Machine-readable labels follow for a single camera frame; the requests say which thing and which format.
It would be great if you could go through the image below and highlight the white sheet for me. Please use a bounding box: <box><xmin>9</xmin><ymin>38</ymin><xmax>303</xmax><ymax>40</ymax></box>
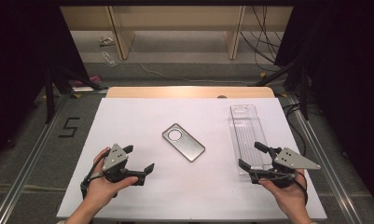
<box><xmin>56</xmin><ymin>97</ymin><xmax>328</xmax><ymax>221</ymax></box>

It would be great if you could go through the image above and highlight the wooden table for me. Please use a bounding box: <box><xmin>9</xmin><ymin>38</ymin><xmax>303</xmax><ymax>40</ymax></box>
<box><xmin>105</xmin><ymin>86</ymin><xmax>276</xmax><ymax>100</ymax></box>

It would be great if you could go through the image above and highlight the person's left hand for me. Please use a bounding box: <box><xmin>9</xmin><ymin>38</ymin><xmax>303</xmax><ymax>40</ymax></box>
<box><xmin>84</xmin><ymin>147</ymin><xmax>139</xmax><ymax>209</ymax></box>

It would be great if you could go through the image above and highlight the pink object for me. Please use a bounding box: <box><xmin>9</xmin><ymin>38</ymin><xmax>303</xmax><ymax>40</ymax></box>
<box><xmin>74</xmin><ymin>74</ymin><xmax>103</xmax><ymax>88</ymax></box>

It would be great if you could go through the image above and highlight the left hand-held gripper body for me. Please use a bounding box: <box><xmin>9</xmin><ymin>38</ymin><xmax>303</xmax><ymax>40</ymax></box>
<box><xmin>101</xmin><ymin>143</ymin><xmax>131</xmax><ymax>184</ymax></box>

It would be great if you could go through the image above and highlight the clear plastic piece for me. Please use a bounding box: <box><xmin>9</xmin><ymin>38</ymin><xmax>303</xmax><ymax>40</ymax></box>
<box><xmin>101</xmin><ymin>50</ymin><xmax>118</xmax><ymax>68</ymax></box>

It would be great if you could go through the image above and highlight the person's right hand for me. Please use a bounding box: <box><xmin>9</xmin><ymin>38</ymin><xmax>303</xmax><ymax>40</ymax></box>
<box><xmin>257</xmin><ymin>168</ymin><xmax>311</xmax><ymax>217</ymax></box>

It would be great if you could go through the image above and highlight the clear plastic tray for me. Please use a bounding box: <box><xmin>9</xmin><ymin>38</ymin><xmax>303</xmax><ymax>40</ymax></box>
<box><xmin>229</xmin><ymin>104</ymin><xmax>274</xmax><ymax>176</ymax></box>

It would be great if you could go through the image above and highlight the hand-held gripper cable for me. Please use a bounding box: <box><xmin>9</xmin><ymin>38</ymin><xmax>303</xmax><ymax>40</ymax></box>
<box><xmin>295</xmin><ymin>170</ymin><xmax>310</xmax><ymax>207</ymax></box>
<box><xmin>79</xmin><ymin>148</ymin><xmax>112</xmax><ymax>200</ymax></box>

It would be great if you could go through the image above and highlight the small crumpled scrap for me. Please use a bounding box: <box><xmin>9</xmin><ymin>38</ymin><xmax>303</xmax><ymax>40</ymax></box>
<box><xmin>98</xmin><ymin>35</ymin><xmax>117</xmax><ymax>48</ymax></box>

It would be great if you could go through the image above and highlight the black cable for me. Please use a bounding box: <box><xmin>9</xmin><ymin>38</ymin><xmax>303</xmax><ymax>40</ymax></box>
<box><xmin>251</xmin><ymin>6</ymin><xmax>281</xmax><ymax>73</ymax></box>
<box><xmin>240</xmin><ymin>30</ymin><xmax>279</xmax><ymax>64</ymax></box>

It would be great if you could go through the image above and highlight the grey translucent phone case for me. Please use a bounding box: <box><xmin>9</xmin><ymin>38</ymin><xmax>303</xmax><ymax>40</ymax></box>
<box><xmin>161</xmin><ymin>122</ymin><xmax>206</xmax><ymax>163</ymax></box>

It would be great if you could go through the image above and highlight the pale wooden shelf unit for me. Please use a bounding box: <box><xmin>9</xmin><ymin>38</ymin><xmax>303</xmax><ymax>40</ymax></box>
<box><xmin>60</xmin><ymin>6</ymin><xmax>294</xmax><ymax>61</ymax></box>

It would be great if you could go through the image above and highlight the metal floor rail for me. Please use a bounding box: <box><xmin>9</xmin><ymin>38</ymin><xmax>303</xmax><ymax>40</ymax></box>
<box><xmin>286</xmin><ymin>92</ymin><xmax>365</xmax><ymax>224</ymax></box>
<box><xmin>0</xmin><ymin>92</ymin><xmax>71</xmax><ymax>224</ymax></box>

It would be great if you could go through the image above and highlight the black curtain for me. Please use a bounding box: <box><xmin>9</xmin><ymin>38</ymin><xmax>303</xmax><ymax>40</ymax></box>
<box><xmin>273</xmin><ymin>0</ymin><xmax>374</xmax><ymax>204</ymax></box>
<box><xmin>0</xmin><ymin>0</ymin><xmax>90</xmax><ymax>164</ymax></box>

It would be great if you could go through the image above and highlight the left hand-held gripper cable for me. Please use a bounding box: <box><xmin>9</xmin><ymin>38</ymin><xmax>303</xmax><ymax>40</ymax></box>
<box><xmin>79</xmin><ymin>148</ymin><xmax>112</xmax><ymax>200</ymax></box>

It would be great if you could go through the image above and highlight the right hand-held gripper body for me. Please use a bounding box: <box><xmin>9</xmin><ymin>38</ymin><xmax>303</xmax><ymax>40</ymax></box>
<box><xmin>258</xmin><ymin>147</ymin><xmax>322</xmax><ymax>189</ymax></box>

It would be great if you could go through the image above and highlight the black metal stand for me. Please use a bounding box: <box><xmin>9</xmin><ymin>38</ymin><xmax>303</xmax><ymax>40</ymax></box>
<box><xmin>44</xmin><ymin>64</ymin><xmax>108</xmax><ymax>125</ymax></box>
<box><xmin>255</xmin><ymin>61</ymin><xmax>311</xmax><ymax>121</ymax></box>

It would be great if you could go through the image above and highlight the right hand-held gripper cable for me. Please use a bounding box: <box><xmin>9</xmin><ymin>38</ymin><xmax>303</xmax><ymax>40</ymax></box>
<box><xmin>295</xmin><ymin>170</ymin><xmax>310</xmax><ymax>207</ymax></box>

